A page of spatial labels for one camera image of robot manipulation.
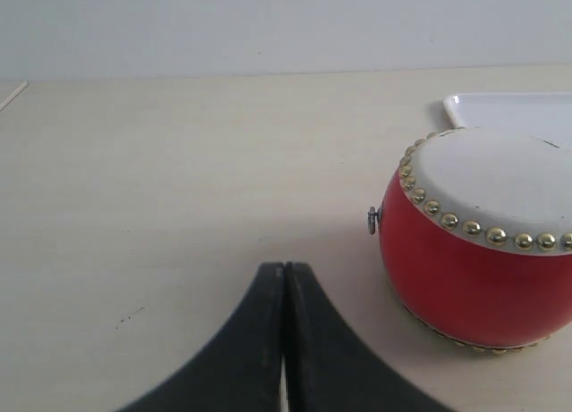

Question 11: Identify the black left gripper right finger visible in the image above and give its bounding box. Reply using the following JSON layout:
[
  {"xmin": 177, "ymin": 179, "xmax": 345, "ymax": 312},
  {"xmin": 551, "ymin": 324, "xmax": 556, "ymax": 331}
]
[{"xmin": 283, "ymin": 262, "xmax": 449, "ymax": 412}]

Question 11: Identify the red drum with white skin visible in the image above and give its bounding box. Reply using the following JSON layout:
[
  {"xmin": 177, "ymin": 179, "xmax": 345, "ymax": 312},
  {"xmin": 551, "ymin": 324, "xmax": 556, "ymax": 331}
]
[{"xmin": 368, "ymin": 128, "xmax": 571, "ymax": 354}]

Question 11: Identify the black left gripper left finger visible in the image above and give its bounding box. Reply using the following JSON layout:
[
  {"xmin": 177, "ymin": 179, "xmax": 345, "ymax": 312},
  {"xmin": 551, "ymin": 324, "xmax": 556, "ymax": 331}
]
[{"xmin": 123, "ymin": 262, "xmax": 284, "ymax": 412}]

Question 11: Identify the white rectangular plastic tray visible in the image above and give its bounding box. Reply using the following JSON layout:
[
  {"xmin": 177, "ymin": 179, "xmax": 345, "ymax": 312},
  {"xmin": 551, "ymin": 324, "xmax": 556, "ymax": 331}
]
[{"xmin": 443, "ymin": 92, "xmax": 571, "ymax": 149}]

